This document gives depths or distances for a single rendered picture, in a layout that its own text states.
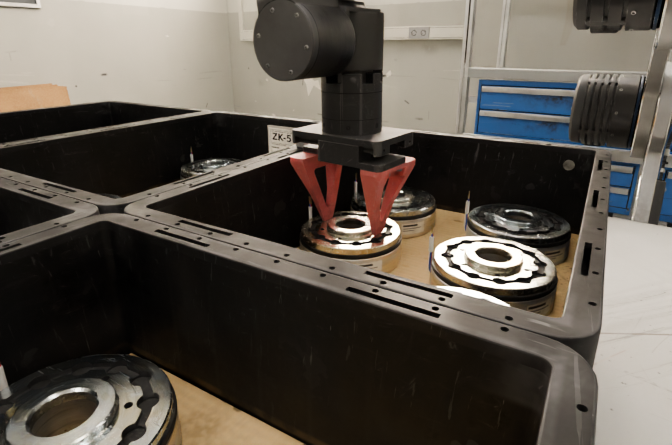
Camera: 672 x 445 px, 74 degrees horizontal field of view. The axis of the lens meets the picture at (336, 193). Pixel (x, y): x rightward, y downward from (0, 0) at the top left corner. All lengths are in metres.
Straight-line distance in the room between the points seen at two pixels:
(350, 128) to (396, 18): 3.09
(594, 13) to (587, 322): 0.65
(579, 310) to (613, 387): 0.36
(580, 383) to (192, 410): 0.22
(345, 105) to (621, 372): 0.42
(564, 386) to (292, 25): 0.27
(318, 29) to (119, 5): 3.55
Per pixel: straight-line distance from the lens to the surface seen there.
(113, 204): 0.36
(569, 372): 0.19
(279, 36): 0.35
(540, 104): 2.31
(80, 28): 3.69
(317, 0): 0.36
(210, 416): 0.31
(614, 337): 0.67
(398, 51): 3.47
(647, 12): 0.82
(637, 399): 0.58
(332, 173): 0.48
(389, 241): 0.43
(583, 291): 0.24
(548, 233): 0.50
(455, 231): 0.55
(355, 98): 0.40
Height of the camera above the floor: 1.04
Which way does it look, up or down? 18 degrees down
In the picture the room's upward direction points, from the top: straight up
